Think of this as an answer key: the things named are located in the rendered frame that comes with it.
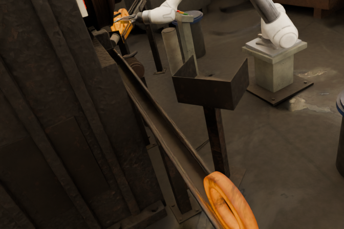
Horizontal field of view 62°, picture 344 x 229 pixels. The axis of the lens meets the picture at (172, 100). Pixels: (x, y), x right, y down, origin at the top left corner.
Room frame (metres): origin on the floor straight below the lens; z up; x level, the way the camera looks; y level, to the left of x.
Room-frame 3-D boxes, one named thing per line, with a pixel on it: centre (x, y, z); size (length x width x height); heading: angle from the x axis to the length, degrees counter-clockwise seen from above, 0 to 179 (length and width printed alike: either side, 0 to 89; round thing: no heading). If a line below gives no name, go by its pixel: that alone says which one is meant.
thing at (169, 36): (2.26, -0.11, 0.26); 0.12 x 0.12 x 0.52
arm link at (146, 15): (1.93, 0.02, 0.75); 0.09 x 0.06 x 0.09; 162
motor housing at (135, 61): (1.83, 0.22, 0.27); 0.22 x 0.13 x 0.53; 17
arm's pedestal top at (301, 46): (1.86, -0.82, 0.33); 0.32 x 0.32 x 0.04; 20
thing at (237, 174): (1.07, -0.19, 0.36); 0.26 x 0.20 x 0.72; 52
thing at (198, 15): (2.81, -0.35, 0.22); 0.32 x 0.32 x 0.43
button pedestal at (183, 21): (2.35, -0.25, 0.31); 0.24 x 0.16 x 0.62; 17
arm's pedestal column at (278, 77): (1.86, -0.82, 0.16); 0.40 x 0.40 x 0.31; 20
